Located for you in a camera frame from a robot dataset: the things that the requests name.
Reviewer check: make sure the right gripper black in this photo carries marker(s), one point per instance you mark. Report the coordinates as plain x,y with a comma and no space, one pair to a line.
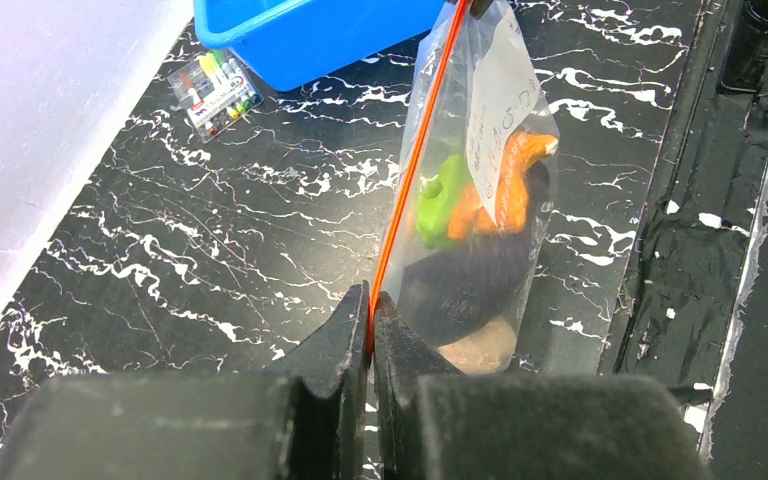
478,7

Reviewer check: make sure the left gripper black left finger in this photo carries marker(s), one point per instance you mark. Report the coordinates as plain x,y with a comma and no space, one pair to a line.
300,418

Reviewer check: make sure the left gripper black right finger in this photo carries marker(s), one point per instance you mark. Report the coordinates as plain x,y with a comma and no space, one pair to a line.
438,423

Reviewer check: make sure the white toy garlic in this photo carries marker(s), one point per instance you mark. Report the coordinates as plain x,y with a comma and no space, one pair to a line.
486,351

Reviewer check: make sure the purple toy eggplant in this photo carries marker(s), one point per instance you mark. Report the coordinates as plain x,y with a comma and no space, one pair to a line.
448,293

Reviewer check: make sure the blue plastic bin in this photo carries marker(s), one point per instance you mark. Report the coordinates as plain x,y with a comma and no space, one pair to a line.
290,43

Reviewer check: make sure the clear zip bag orange zipper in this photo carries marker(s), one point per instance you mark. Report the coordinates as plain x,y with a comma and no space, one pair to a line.
473,86

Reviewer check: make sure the green toy leaf vegetable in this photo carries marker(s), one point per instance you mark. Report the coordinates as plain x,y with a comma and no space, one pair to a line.
438,200

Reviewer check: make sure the orange toy food piece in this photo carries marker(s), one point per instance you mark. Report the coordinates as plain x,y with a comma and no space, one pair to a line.
522,150

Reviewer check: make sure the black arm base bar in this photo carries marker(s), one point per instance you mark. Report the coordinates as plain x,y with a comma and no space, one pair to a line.
694,304

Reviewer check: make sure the black marbled table mat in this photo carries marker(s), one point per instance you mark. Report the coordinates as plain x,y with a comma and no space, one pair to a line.
218,257

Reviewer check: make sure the small clear marker box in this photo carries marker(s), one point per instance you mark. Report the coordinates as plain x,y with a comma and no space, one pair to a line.
214,91

